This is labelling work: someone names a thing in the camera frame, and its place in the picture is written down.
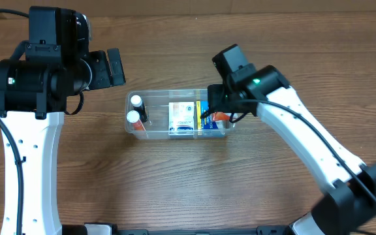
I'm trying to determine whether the clear plastic container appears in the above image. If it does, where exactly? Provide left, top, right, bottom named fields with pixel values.
left=125, top=89, right=235, bottom=140

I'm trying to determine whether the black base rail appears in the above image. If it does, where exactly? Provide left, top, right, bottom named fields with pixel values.
left=112, top=225, right=293, bottom=235

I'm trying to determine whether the blue Vicks VapoDrops box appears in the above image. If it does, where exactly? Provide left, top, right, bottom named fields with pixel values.
left=196, top=101, right=225, bottom=138

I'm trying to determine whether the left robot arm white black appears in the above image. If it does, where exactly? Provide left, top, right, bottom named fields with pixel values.
left=0, top=7, right=125, bottom=234

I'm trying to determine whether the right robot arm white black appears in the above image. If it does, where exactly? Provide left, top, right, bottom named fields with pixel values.
left=201, top=44, right=376, bottom=235

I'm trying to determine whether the black tube white cap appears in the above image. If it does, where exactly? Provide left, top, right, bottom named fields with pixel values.
left=131, top=95, right=148, bottom=123

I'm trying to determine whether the orange tube white cap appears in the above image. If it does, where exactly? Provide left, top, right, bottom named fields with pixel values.
left=126, top=110, right=146, bottom=131

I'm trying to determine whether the red Panadol box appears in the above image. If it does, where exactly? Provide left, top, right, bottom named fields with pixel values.
left=212, top=112, right=238, bottom=121

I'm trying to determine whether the white Hansaplast plaster box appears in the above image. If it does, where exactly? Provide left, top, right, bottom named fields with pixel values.
left=168, top=102, right=195, bottom=135

